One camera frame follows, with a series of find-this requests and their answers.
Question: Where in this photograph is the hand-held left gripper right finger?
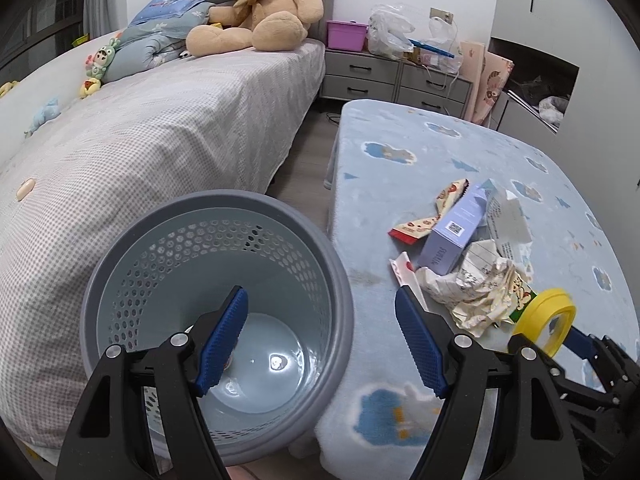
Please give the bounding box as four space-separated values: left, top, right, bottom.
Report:
394 287 586 480

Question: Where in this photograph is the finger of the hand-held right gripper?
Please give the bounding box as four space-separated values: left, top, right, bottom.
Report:
547 365 640 461
567 327 640 397

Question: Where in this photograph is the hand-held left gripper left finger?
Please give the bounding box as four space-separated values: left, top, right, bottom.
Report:
55 285 249 480

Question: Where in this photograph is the yellow rimmed clear lid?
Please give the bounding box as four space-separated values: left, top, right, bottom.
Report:
515 287 577 358

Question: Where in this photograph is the small white red wrapper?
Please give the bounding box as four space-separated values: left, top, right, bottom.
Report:
390 252 431 313

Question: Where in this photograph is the printed paper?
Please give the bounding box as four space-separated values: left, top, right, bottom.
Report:
415 240 531 338

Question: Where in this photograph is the red cookie snack wrapper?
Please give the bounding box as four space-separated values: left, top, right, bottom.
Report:
389 215 441 247

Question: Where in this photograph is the lavender carton box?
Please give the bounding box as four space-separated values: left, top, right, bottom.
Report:
417 178 496 276

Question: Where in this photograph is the grey perforated trash bin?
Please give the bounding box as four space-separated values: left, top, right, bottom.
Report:
80 189 355 466

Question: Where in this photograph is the green cartoon wrapper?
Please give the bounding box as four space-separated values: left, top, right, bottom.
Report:
510 280 538 326

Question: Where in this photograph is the white printed leaflet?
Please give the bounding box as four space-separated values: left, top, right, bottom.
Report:
482 190 533 281

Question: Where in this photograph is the cream snack wrapper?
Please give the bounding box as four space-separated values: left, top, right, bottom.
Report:
435 178 471 221

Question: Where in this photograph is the blue cloud printed blanket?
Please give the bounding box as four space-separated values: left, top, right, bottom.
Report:
315 99 640 476

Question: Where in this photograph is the bed with checked sheet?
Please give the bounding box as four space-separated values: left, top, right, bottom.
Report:
0 0 337 461

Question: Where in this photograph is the white bag in niche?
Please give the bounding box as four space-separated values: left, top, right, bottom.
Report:
539 95 568 126

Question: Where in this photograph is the pink cartoon printed board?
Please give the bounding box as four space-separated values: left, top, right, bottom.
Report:
472 50 515 126

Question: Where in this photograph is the plain pink board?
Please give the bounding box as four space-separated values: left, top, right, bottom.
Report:
460 40 486 121

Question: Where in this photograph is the light blue plush toy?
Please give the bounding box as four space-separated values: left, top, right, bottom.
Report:
25 100 62 138

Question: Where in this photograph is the blue stick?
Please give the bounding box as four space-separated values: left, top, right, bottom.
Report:
407 37 456 58

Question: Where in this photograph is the clear plastic bag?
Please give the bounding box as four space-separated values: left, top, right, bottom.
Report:
427 16 463 73

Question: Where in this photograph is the light blue folded quilt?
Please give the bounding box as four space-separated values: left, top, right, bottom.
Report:
102 2 218 83

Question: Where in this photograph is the green doll plush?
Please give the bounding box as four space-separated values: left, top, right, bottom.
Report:
82 37 123 86

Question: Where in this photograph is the white plastic bag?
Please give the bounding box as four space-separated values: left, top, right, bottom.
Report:
367 4 416 59

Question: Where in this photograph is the purple plastic storage box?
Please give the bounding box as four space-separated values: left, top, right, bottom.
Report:
326 20 370 52

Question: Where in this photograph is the blue printed pillow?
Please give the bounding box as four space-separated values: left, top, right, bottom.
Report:
127 0 208 28

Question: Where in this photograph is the large tan teddy bear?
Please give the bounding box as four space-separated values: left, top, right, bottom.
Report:
186 0 326 57

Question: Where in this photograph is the window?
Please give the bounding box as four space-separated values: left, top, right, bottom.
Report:
0 0 86 63

